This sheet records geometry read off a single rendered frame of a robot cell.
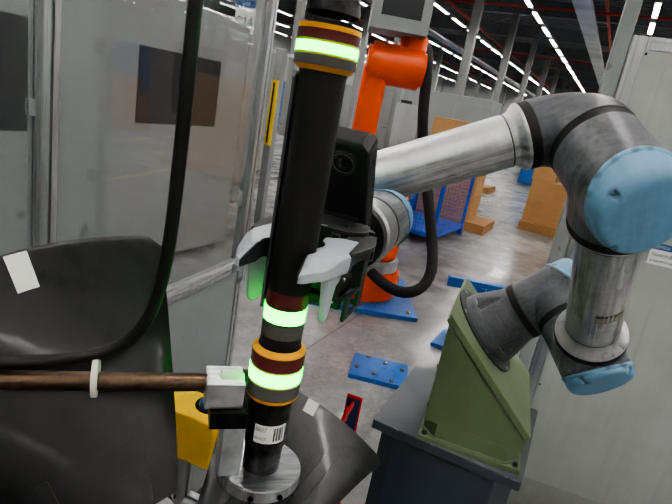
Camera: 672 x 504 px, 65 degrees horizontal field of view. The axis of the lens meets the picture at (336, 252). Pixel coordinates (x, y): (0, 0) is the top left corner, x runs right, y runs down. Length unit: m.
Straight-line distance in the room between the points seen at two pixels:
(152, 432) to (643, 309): 2.02
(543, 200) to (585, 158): 8.91
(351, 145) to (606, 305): 0.53
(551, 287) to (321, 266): 0.76
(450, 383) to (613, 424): 1.46
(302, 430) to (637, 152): 0.51
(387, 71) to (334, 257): 3.98
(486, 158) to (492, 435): 0.57
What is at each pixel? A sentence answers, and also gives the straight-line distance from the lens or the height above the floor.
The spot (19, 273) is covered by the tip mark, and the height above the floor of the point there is 1.45.
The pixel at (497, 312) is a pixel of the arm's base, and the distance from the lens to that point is 1.10.
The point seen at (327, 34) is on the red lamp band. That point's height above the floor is 1.66.
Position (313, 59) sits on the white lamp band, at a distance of 0.36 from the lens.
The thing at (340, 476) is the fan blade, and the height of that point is 1.20.
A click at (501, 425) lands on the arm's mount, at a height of 1.09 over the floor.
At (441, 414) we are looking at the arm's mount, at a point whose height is 1.07.
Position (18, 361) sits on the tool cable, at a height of 1.41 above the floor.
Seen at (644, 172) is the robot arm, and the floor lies 1.60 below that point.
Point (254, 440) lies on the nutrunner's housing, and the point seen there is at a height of 1.34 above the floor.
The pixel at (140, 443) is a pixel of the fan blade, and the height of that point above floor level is 1.33.
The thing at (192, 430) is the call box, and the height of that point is 1.05.
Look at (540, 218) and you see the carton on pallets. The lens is 9.64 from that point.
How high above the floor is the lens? 1.62
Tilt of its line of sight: 16 degrees down
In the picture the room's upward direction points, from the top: 10 degrees clockwise
